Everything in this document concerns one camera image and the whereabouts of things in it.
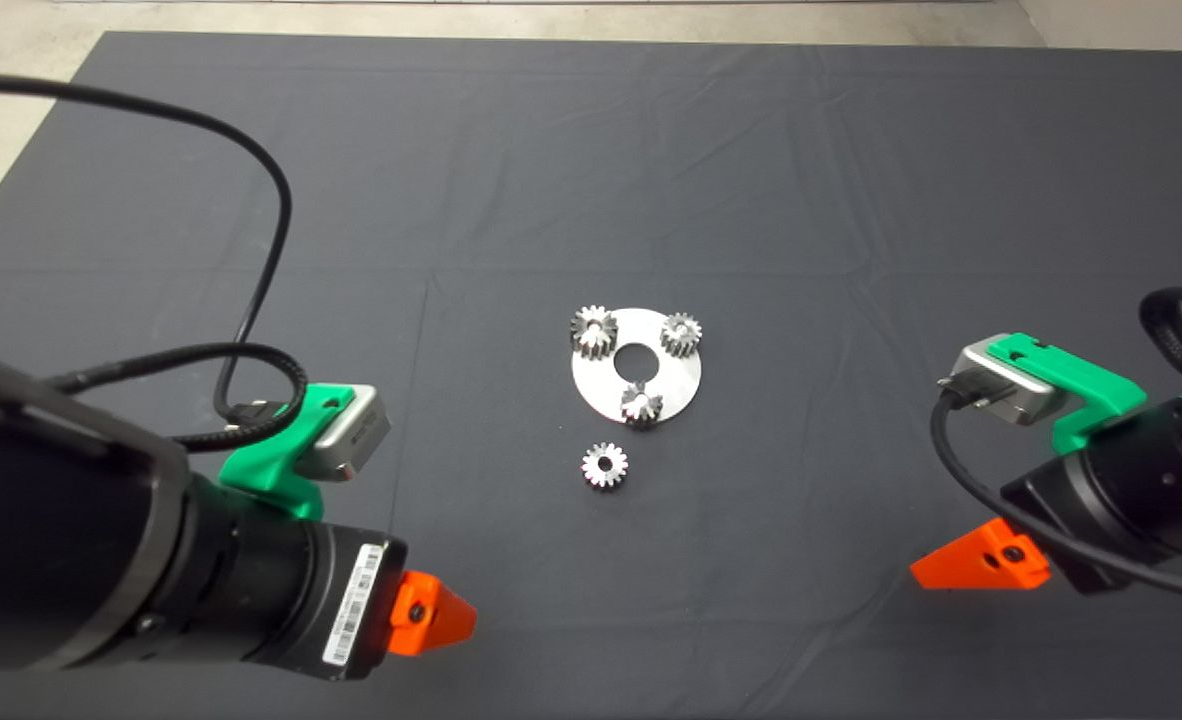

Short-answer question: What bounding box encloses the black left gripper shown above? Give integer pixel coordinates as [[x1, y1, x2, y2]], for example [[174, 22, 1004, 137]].
[[286, 520, 478, 684]]

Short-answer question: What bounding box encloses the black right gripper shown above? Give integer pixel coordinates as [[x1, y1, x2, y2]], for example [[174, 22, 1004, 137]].
[[909, 452, 1167, 597]]

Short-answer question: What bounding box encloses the small steel gear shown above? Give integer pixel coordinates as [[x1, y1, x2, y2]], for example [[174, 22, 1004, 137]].
[[619, 381, 665, 431], [659, 312, 703, 361], [581, 442, 630, 490]]

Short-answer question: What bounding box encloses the larger steel gear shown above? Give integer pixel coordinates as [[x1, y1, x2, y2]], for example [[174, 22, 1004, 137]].
[[569, 305, 619, 359]]

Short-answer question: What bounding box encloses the round metal plate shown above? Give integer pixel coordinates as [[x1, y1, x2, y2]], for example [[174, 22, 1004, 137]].
[[571, 307, 703, 426]]

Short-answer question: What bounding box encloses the dark grey table cloth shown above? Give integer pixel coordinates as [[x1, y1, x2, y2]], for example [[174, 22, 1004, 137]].
[[0, 30, 1182, 720]]

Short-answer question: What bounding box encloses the thin black right camera cable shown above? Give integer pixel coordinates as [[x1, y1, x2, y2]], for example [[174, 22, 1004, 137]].
[[929, 385, 1182, 607]]

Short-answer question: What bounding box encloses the thin black camera cable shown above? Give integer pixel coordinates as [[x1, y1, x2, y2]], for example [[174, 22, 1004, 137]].
[[0, 72, 292, 426], [929, 385, 1182, 607]]

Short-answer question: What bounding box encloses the silver right camera box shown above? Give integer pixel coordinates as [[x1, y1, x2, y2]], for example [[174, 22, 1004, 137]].
[[936, 340, 1070, 428]]

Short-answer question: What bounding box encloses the silver camera box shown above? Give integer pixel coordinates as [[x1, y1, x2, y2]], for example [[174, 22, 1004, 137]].
[[301, 385, 392, 481], [936, 340, 1070, 428]]

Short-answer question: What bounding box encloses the silver left camera box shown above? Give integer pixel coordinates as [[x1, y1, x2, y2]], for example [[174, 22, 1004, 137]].
[[301, 385, 392, 481]]

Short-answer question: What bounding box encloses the green right camera mount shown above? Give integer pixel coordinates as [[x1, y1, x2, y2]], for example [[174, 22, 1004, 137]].
[[986, 333, 1149, 456]]

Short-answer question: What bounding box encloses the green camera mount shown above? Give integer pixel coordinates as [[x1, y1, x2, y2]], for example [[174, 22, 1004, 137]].
[[986, 333, 1149, 456], [219, 384, 357, 521]]

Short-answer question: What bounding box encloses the green left camera mount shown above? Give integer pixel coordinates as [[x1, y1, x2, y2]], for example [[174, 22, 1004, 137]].
[[219, 384, 357, 521]]

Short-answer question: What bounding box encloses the braided black left arm cable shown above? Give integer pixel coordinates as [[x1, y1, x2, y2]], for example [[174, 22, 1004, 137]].
[[46, 342, 310, 451]]

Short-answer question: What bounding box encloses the thin black left camera cable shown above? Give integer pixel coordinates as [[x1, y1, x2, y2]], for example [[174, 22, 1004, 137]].
[[0, 72, 292, 426]]

